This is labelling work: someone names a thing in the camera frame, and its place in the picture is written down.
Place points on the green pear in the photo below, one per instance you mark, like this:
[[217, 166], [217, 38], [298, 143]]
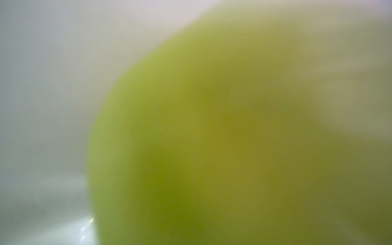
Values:
[[260, 123]]

